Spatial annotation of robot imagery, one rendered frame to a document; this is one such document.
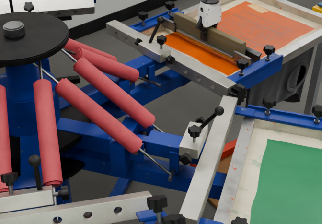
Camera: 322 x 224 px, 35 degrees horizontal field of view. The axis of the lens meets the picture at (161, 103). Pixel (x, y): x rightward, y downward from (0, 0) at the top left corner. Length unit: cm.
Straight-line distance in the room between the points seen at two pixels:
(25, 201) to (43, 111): 28
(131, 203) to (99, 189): 170
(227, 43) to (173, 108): 145
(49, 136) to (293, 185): 72
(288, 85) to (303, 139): 70
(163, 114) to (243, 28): 120
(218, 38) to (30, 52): 90
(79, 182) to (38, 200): 172
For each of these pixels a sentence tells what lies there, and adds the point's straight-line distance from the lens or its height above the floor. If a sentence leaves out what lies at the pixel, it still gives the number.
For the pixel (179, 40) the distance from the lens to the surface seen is 226.
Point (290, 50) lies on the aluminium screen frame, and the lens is 218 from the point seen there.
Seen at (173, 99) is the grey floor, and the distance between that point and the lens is 355.
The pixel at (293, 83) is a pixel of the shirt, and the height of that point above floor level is 72.
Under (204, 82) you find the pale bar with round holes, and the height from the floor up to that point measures 101.
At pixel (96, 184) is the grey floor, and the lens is 292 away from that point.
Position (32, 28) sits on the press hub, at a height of 132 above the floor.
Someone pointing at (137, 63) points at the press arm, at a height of 104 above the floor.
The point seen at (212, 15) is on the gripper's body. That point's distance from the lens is 210.
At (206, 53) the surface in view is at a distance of 217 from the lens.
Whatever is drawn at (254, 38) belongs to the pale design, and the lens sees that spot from 232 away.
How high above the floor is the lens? 201
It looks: 35 degrees down
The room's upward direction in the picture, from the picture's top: straight up
